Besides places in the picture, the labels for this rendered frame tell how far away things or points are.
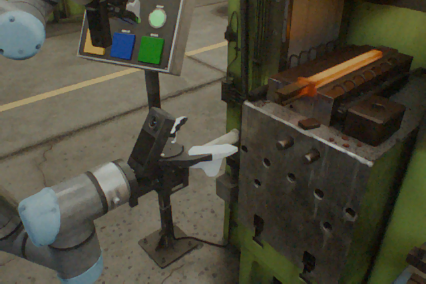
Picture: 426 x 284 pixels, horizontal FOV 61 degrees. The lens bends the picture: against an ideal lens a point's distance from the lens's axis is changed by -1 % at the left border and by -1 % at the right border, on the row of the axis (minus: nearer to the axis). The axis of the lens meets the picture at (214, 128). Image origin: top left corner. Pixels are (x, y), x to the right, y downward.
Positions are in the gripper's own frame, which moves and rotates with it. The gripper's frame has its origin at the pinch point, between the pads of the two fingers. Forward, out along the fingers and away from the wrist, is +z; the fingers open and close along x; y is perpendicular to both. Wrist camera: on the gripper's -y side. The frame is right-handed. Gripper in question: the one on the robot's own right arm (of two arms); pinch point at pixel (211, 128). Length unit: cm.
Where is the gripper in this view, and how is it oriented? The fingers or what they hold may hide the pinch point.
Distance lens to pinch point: 71.2
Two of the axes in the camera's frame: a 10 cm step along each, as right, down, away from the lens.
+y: 0.0, 8.5, 5.2
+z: 7.5, -3.5, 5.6
